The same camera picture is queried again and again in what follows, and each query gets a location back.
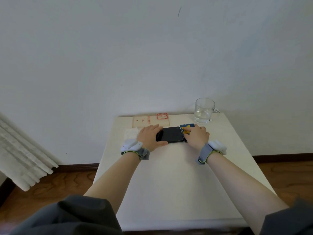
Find white wipe tissues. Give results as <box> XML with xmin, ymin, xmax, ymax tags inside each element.
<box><xmin>123</xmin><ymin>127</ymin><xmax>140</xmax><ymax>143</ymax></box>

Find clear phone case red print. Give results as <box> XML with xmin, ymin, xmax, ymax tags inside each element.
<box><xmin>132</xmin><ymin>113</ymin><xmax>171</xmax><ymax>129</ymax></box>

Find dark grey shirt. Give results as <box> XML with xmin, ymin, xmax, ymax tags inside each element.
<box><xmin>9</xmin><ymin>194</ymin><xmax>313</xmax><ymax>235</ymax></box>

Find person's left forearm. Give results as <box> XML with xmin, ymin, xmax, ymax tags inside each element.
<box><xmin>84</xmin><ymin>153</ymin><xmax>141</xmax><ymax>214</ymax></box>

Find glass mug with water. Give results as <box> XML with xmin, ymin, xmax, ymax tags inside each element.
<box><xmin>194</xmin><ymin>98</ymin><xmax>220</xmax><ymax>124</ymax></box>

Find blue card yellow star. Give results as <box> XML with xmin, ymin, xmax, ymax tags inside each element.
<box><xmin>180</xmin><ymin>123</ymin><xmax>195</xmax><ymax>135</ymax></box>

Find white tracker grey wrist strap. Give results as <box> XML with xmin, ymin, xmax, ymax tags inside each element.
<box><xmin>120</xmin><ymin>138</ymin><xmax>150</xmax><ymax>161</ymax></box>
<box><xmin>196</xmin><ymin>140</ymin><xmax>227</xmax><ymax>165</ymax></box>

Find white curtain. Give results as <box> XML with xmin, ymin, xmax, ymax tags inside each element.
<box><xmin>0</xmin><ymin>114</ymin><xmax>59</xmax><ymax>192</ymax></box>

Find person's left hand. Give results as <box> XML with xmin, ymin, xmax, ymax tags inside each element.
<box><xmin>137</xmin><ymin>124</ymin><xmax>169</xmax><ymax>152</ymax></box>

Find person's right forearm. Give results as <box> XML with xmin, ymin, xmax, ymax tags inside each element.
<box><xmin>206</xmin><ymin>151</ymin><xmax>289</xmax><ymax>235</ymax></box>

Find person's right hand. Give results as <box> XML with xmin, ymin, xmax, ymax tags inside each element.
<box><xmin>182</xmin><ymin>124</ymin><xmax>210</xmax><ymax>151</ymax></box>

